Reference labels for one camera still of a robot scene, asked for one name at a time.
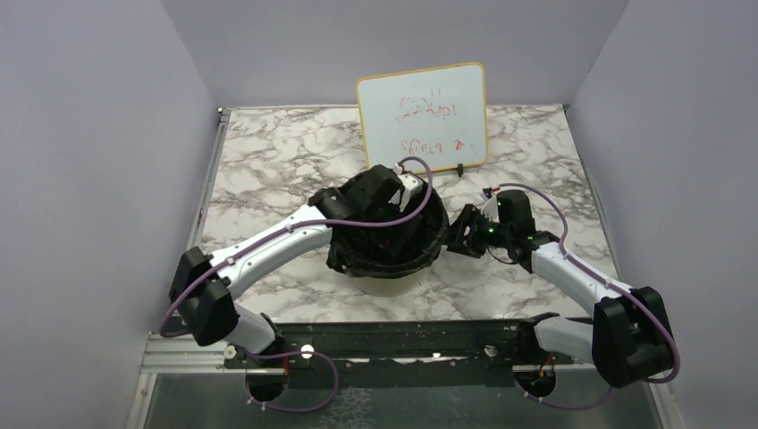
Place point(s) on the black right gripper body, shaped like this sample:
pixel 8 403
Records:
pixel 483 233

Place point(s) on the black plastic trash bag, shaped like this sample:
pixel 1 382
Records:
pixel 388 252

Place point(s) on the beige cylindrical trash bin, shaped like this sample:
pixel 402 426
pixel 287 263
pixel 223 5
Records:
pixel 385 287

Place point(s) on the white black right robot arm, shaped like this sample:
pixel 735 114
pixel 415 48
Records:
pixel 628 338

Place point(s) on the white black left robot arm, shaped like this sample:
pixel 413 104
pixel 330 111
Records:
pixel 206 286

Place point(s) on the yellow framed whiteboard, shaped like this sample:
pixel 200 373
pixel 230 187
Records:
pixel 438 114

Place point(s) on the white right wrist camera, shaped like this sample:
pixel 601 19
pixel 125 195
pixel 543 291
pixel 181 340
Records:
pixel 489 208

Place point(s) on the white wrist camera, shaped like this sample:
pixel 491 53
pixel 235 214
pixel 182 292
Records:
pixel 489 208
pixel 410 186

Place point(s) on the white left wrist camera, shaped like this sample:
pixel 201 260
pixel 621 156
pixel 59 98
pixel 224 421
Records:
pixel 410 186

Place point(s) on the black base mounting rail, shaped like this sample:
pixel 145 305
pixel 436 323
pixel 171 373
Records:
pixel 380 355

